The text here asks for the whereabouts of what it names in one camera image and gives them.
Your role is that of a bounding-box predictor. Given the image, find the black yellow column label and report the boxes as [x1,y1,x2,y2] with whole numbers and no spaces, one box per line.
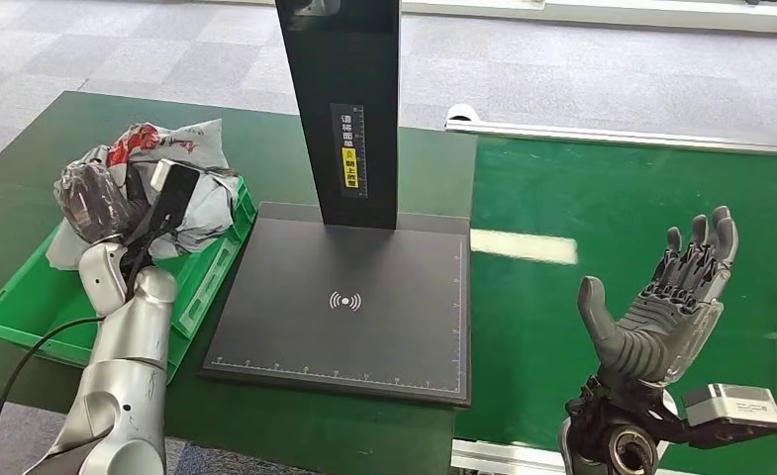
[328,102,368,199]

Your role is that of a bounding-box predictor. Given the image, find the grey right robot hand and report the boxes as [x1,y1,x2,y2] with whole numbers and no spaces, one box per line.
[576,205,740,389]

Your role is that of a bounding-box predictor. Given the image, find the grey red-printed mailer package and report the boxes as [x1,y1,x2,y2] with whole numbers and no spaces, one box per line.
[45,118,243,272]

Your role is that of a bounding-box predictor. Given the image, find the black scanner column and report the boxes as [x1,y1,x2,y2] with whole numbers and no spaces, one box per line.
[273,0,403,232]

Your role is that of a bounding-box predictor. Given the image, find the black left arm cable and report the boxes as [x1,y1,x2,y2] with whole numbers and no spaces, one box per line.
[0,223,166,475]

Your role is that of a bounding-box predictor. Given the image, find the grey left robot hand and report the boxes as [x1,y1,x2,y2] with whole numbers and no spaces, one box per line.
[52,159,150,245]

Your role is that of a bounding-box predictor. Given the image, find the aluminium conveyor side rail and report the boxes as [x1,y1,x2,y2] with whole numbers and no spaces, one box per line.
[442,120,777,158]

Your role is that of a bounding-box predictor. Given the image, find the black scanner base plate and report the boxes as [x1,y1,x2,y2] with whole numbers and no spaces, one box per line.
[198,201,473,409]

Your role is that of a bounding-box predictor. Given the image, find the white conveyor roller cap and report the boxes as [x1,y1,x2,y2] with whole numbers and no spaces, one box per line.
[443,104,482,127]

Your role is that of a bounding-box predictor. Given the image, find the green plastic crate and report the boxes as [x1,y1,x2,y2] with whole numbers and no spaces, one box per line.
[0,175,258,386]

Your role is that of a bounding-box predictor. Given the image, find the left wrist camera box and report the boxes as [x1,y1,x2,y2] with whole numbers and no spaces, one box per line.
[125,158,202,247]

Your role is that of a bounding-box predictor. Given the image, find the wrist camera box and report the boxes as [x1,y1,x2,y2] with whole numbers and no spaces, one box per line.
[125,158,202,247]
[680,382,777,451]

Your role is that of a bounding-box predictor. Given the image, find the green conveyor belt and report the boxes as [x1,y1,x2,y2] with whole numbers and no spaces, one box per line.
[451,135,777,475]

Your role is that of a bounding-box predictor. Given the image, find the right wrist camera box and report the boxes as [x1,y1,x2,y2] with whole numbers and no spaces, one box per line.
[680,382,777,451]

